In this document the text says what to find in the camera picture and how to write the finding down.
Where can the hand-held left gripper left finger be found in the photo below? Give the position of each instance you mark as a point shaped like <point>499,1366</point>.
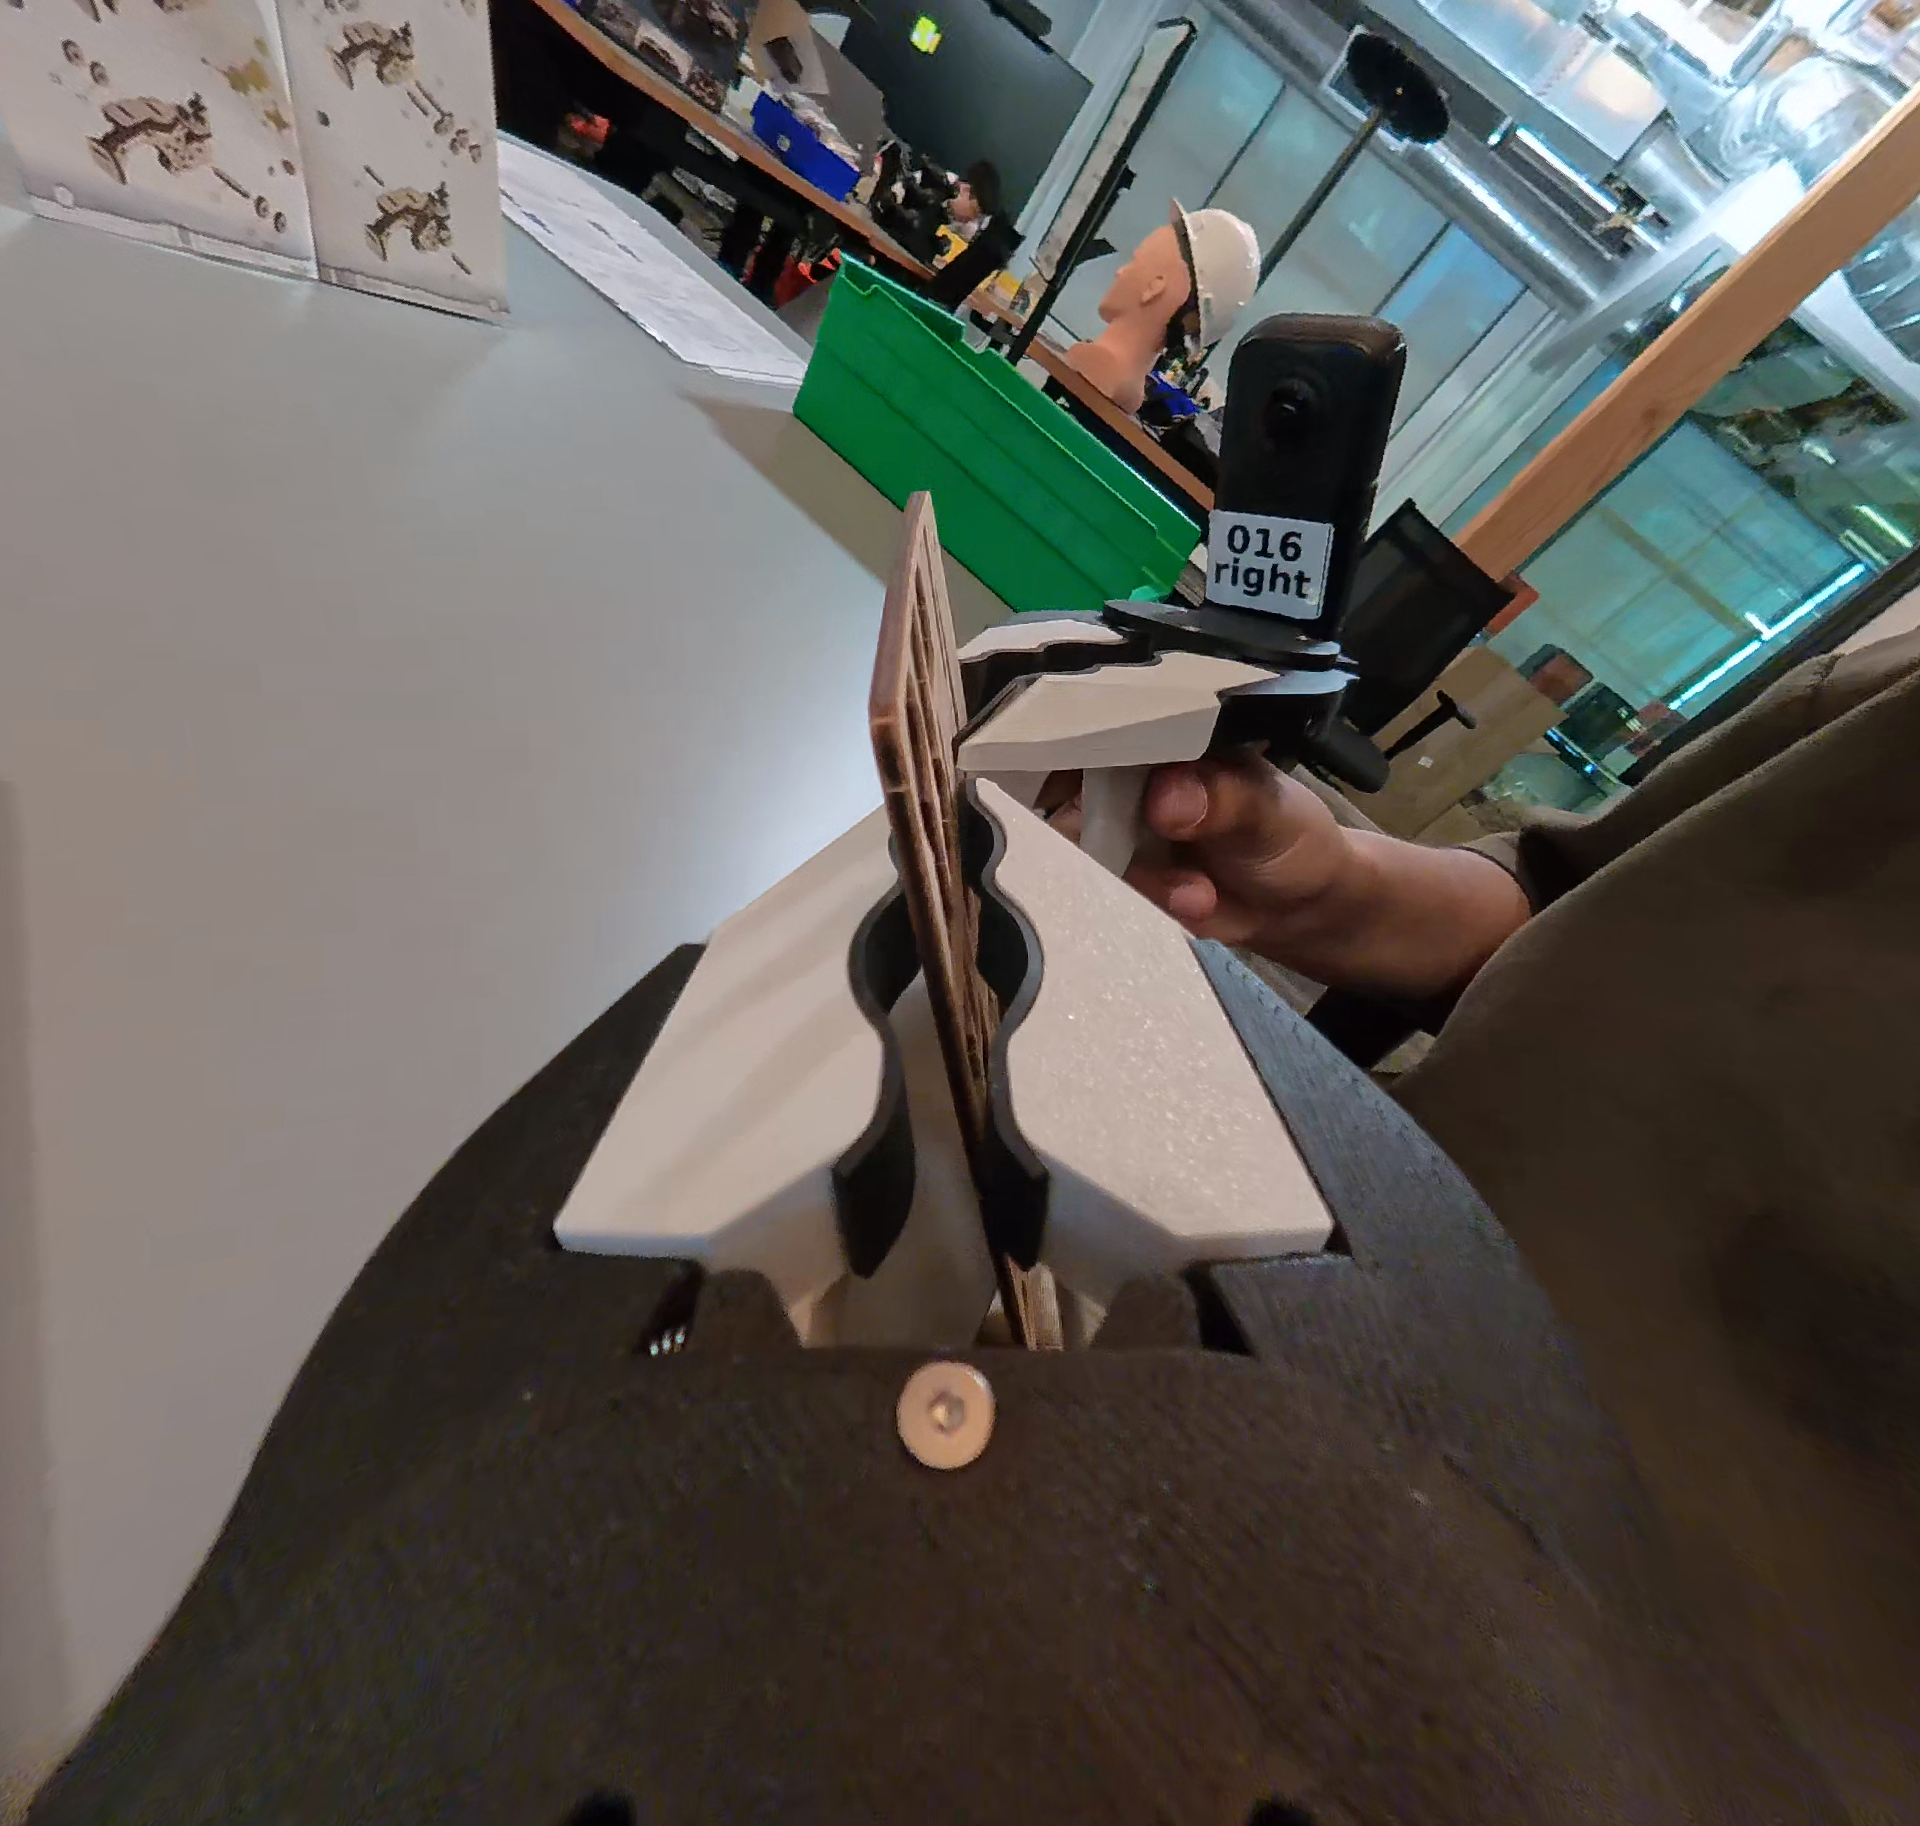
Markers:
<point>704,1091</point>

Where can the mannequin head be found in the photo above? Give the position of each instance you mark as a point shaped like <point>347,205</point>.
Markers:
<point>1141,301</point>

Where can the green plastic bin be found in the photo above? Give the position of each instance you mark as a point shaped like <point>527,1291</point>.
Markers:
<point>958,415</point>

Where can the person's right forearm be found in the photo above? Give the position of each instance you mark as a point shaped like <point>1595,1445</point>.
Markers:
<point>1651,777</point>

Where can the black office chair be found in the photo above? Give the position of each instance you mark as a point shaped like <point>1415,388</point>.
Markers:
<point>1427,612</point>

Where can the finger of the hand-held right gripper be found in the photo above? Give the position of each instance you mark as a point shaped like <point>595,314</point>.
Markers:
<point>1035,645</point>
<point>1114,723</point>

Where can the black printed product box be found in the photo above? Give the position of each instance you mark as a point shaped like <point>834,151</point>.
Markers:
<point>669,8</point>

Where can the black framed panel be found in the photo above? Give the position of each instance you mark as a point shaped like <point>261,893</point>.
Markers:
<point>1118,175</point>

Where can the white printed paper sheet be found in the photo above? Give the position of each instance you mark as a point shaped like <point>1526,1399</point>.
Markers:
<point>645,263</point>

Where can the wooden beam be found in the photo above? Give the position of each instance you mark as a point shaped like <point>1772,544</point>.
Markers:
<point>1697,342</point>

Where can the open cardboard box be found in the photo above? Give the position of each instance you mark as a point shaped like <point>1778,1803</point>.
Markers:
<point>795,29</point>

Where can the person's right hand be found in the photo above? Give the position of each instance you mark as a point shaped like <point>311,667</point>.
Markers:
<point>1288,868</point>

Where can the black monitor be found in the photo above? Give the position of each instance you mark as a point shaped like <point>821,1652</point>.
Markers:
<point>975,118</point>

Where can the person's olive top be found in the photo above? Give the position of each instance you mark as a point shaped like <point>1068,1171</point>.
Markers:
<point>1726,1334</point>

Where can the folded printed instruction sheet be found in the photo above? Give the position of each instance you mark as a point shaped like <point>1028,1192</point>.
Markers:
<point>227,86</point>

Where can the wooden puzzle sheet with cutouts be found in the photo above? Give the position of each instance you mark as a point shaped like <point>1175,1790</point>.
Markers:
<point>915,719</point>

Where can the white hard hat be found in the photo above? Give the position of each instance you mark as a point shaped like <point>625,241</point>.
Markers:
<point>1224,263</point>

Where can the black round stand lamp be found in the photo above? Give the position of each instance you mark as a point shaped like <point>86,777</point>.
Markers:
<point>1397,86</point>

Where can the grey desk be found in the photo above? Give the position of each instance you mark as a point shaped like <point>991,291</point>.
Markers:
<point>376,657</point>

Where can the long wooden table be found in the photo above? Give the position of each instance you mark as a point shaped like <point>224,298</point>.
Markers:
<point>645,70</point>

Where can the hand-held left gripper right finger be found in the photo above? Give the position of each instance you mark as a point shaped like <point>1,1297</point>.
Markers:
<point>1153,1091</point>

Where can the small blue bin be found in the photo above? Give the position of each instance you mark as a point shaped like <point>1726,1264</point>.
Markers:
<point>803,145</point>

